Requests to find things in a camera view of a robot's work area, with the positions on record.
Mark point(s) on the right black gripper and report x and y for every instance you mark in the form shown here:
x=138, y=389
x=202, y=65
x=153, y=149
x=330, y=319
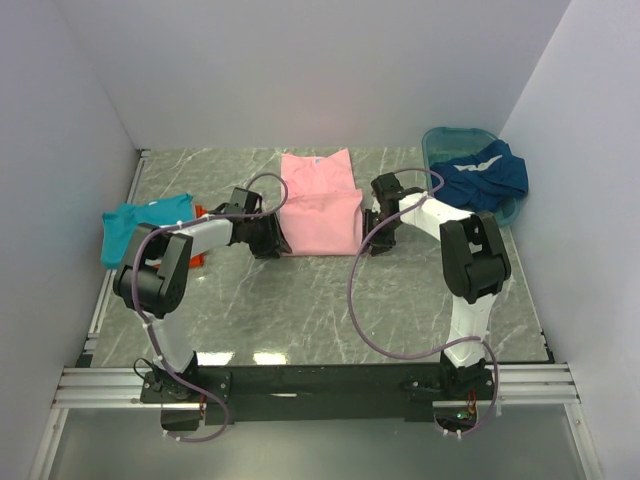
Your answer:
x=382, y=244

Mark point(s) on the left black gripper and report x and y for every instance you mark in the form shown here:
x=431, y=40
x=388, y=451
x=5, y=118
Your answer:
x=266, y=250

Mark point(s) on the pink t shirt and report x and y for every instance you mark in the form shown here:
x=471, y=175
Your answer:
x=322, y=215

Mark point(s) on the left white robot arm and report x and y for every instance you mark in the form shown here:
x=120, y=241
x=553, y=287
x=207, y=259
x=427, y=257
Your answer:
x=153, y=274

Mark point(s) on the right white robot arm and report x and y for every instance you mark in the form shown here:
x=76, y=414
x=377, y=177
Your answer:
x=474, y=260

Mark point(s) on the teal plastic bin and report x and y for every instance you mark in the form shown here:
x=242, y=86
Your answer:
x=442, y=144

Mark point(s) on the navy blue t shirt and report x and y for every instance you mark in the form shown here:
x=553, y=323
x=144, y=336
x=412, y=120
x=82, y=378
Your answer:
x=484, y=180

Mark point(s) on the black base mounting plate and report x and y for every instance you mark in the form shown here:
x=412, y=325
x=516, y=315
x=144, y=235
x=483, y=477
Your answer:
x=331, y=392

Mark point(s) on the teal folded t shirt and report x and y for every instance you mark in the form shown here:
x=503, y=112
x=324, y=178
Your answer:
x=119, y=225

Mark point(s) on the aluminium rail frame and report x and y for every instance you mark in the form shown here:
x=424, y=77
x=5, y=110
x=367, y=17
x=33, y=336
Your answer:
x=239, y=311

